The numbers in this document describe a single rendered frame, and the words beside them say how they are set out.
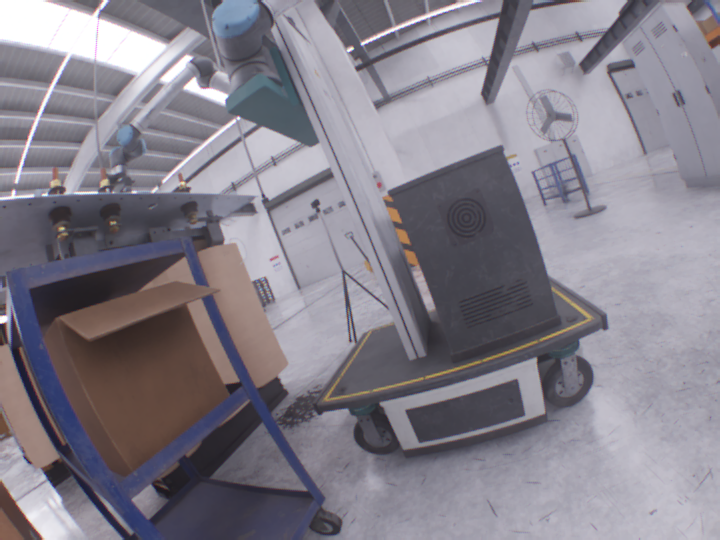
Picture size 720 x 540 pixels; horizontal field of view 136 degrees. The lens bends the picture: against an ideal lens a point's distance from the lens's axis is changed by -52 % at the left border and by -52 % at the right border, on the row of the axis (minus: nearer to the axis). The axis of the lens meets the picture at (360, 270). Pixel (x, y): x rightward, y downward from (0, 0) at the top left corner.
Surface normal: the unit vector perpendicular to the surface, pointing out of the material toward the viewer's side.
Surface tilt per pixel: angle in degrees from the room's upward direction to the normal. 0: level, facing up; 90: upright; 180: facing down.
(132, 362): 90
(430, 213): 90
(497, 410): 90
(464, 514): 0
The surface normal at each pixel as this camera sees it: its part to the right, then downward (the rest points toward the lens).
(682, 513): -0.38, -0.92
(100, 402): 0.88, -0.34
